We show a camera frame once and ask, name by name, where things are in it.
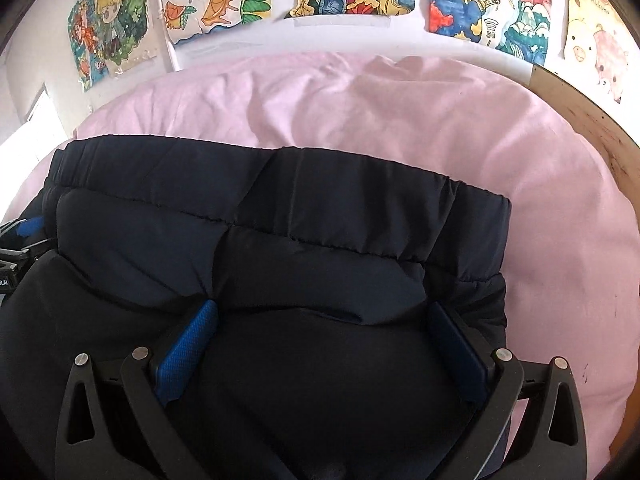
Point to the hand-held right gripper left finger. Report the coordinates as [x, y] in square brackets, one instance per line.
[187, 347]

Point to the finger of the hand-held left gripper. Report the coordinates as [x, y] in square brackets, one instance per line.
[30, 227]

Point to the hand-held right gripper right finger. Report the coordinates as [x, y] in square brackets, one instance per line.
[462, 355]

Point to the dark navy padded jacket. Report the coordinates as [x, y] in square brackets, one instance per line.
[280, 260]

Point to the pink bed sheet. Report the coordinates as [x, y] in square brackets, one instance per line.
[400, 110]

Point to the wooden bed board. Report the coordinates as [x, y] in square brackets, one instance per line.
[595, 120]

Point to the pink pig wall drawing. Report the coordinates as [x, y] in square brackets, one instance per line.
[597, 45]

